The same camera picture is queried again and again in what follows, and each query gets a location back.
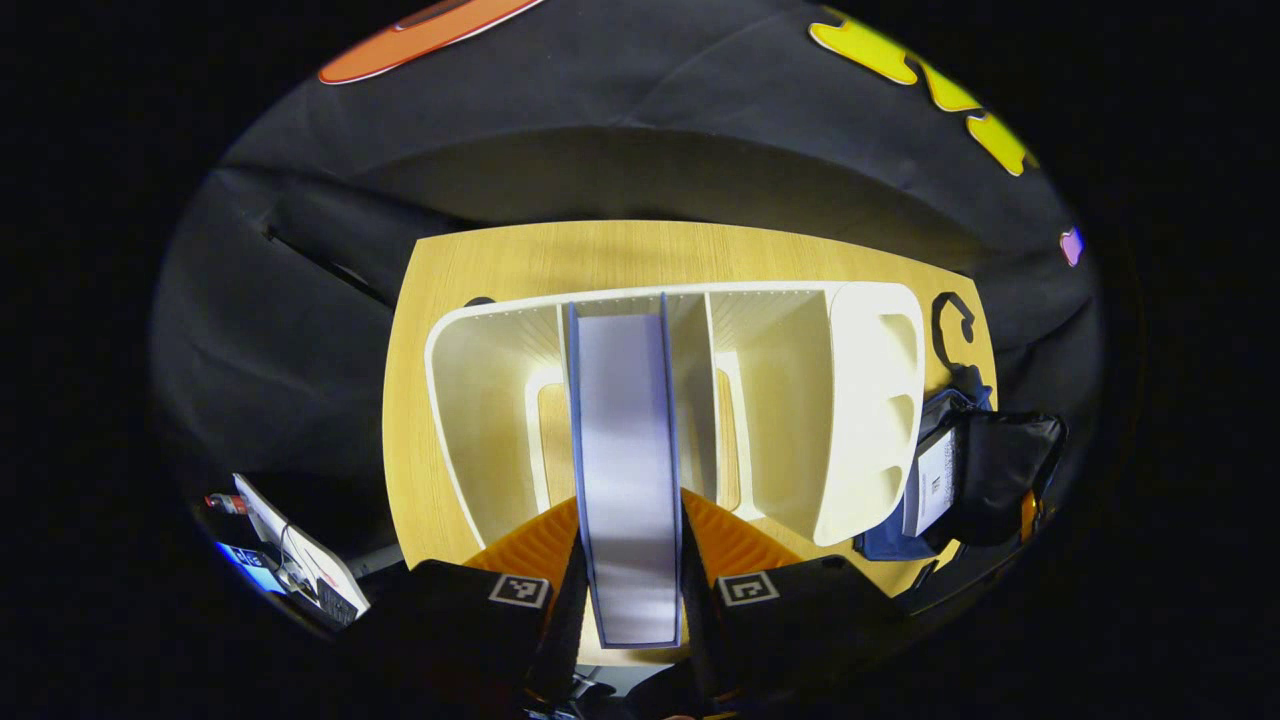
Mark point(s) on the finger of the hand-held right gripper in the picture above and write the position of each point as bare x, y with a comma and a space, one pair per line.
1028, 515

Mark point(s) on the blue schoolbag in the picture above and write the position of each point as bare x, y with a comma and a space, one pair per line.
1000, 470

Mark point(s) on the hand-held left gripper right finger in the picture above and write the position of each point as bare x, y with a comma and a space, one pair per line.
700, 620

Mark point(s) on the black backdrop cloth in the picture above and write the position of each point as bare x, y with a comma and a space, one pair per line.
600, 150

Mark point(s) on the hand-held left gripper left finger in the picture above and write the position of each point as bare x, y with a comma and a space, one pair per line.
565, 620

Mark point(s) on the white bookshelf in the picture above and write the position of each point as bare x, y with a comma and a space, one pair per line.
790, 420

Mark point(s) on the white panel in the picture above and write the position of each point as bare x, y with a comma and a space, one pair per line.
300, 560

